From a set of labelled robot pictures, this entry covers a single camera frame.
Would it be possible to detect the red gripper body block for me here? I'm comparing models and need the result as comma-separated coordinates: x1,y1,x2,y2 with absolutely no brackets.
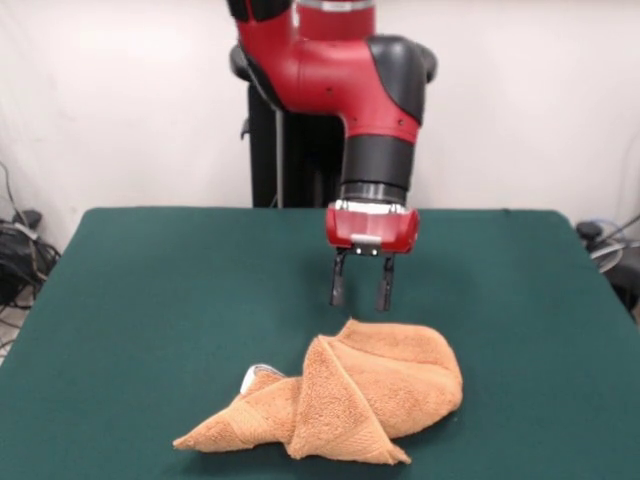
324,199,420,256

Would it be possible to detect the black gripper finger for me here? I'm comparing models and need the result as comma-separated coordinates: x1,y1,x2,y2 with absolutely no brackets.
328,249,350,307
375,254,396,312

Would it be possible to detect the tan terry towel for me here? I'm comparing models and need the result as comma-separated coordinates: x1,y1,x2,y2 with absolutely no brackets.
172,317,464,465

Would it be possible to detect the dark green table cloth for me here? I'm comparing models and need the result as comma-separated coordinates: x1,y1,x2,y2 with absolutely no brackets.
0,207,640,480

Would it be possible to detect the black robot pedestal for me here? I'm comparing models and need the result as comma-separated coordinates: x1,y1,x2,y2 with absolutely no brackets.
229,42,441,209

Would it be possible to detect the black cable tangle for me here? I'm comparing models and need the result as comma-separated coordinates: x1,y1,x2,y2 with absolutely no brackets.
0,159,62,309

